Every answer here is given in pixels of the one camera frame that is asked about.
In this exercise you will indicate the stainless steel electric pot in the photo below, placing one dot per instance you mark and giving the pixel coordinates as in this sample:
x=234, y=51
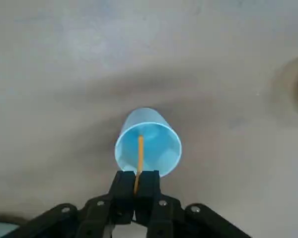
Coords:
x=0, y=229

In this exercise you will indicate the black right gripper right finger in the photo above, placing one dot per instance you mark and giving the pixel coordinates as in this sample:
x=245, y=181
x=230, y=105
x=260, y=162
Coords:
x=149, y=188

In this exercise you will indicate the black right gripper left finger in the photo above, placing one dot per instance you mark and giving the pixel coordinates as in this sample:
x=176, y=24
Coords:
x=124, y=188

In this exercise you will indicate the blue plastic cup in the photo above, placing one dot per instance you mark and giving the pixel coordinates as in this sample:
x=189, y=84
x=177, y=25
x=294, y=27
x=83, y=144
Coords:
x=161, y=148

